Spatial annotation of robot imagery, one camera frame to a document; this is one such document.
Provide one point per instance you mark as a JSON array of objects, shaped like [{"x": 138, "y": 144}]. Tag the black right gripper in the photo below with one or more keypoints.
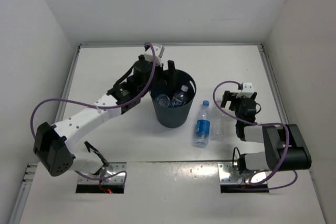
[{"x": 228, "y": 96}]

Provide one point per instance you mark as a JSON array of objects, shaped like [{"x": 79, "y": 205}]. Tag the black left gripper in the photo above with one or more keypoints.
[{"x": 164, "y": 78}]

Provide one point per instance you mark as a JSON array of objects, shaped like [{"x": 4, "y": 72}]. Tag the small blue-label plastic bottle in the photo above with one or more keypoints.
[{"x": 163, "y": 100}]

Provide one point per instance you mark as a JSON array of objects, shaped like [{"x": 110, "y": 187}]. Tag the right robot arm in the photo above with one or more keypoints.
[{"x": 278, "y": 141}]

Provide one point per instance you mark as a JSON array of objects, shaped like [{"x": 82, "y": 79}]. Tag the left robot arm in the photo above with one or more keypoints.
[{"x": 54, "y": 143}]

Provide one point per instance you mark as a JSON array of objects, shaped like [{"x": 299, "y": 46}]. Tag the dark grey waste bin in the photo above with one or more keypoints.
[{"x": 174, "y": 117}]

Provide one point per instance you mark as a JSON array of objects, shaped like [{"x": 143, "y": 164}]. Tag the dark-label bottle in bin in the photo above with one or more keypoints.
[{"x": 180, "y": 97}]

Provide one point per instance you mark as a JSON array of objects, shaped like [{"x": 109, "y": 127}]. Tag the clear unlabelled plastic bottle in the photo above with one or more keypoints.
[{"x": 217, "y": 124}]

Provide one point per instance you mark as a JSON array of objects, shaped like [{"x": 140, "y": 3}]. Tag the blue-cap blue-label water bottle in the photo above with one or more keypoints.
[{"x": 202, "y": 127}]

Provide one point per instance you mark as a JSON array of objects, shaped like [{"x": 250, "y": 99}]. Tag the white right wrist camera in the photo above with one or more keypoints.
[{"x": 246, "y": 91}]

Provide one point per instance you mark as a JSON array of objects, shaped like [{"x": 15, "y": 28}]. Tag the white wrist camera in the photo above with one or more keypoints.
[
  {"x": 246, "y": 91},
  {"x": 154, "y": 51}
]

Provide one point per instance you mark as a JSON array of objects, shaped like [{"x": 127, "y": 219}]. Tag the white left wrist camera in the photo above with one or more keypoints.
[{"x": 154, "y": 51}]

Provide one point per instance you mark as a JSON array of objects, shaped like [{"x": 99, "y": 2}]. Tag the aluminium table edge rail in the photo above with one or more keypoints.
[{"x": 273, "y": 84}]

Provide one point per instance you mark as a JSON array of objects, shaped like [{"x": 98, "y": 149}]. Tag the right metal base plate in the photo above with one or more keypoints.
[{"x": 228, "y": 176}]

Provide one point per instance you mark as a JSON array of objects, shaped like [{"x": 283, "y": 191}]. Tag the metal base plate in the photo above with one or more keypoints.
[
  {"x": 113, "y": 175},
  {"x": 228, "y": 176}
]

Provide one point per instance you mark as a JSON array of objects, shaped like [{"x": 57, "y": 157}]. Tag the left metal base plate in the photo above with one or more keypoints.
[{"x": 113, "y": 175}]

